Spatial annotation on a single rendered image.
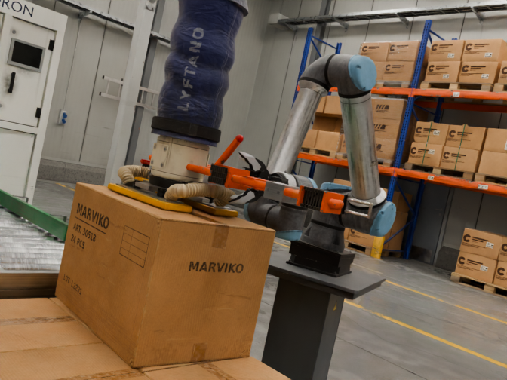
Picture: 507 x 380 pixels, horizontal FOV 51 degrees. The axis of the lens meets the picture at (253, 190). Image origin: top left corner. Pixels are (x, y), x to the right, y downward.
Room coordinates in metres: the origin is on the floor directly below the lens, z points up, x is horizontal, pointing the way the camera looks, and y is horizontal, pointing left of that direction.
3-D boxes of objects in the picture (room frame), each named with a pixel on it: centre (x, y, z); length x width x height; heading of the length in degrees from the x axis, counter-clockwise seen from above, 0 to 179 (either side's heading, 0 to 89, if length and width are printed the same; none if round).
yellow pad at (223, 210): (1.79, 0.19, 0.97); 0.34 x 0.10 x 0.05; 45
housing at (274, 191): (1.39, -0.07, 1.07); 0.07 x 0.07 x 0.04; 45
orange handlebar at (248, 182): (1.66, 0.03, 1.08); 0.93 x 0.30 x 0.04; 45
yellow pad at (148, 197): (1.65, 0.32, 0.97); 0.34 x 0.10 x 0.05; 45
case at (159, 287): (1.69, 0.25, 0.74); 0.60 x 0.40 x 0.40; 40
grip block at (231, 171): (1.54, 0.08, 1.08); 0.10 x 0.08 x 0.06; 135
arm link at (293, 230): (1.77, -0.14, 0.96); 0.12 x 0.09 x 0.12; 49
